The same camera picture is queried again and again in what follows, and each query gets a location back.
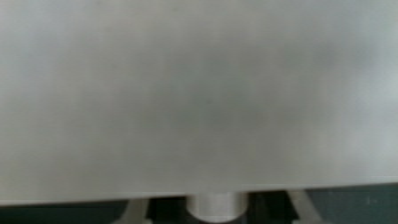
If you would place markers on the white drawer with knob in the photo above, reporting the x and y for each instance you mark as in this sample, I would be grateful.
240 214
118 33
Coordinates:
240 207

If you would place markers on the white drawer cabinet box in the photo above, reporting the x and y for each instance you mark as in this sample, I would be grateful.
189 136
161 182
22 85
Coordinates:
194 96

